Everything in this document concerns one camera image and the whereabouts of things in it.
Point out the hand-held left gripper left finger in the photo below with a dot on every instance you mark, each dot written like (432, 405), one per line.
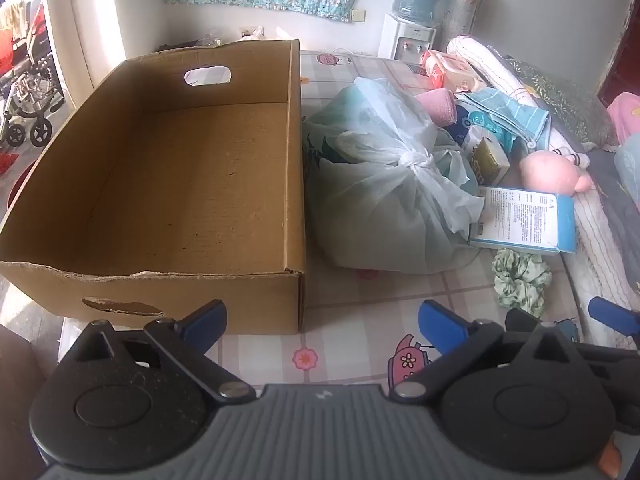
(205, 321)

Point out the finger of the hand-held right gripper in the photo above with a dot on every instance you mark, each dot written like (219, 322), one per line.
(520, 319)
(607, 312)

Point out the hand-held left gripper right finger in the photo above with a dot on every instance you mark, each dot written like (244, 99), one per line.
(441, 326)

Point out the brown cardboard box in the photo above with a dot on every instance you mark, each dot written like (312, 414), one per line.
(175, 185)

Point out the pale green plastic bag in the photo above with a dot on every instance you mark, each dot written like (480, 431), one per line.
(380, 200)

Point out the pink plush toy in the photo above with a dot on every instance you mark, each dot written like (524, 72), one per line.
(547, 170)

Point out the teal white wet wipes pack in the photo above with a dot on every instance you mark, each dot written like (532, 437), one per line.
(475, 122)

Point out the green scrunchie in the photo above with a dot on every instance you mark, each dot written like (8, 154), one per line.
(520, 280)

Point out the printed plaid mat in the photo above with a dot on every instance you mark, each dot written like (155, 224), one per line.
(350, 310)

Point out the blue white carton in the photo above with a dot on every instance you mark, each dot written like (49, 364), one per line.
(525, 217)

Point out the grey blanket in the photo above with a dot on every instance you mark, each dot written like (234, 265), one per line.
(615, 200)

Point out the pink garment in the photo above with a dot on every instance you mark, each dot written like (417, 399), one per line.
(625, 115)

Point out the teal striped towel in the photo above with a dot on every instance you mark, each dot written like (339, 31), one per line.
(520, 115)

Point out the pink rolled cloth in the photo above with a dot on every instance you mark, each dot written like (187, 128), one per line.
(437, 105)

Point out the green floral pillow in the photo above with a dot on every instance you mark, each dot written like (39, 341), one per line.
(565, 95)

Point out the white stitched quilt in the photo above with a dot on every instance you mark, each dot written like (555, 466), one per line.
(500, 75)

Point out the pink wet wipes pack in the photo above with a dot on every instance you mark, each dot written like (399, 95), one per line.
(450, 67)

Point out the small white plastic bag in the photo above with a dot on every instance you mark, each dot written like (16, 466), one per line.
(250, 35)

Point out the wheelchair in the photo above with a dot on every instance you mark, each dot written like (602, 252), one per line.
(30, 90)

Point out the white water dispenser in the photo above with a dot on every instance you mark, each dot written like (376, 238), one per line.
(400, 35)

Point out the rolled floral mat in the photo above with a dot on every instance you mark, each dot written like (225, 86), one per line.
(462, 5)

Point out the beige wall socket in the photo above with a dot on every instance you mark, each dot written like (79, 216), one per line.
(358, 15)

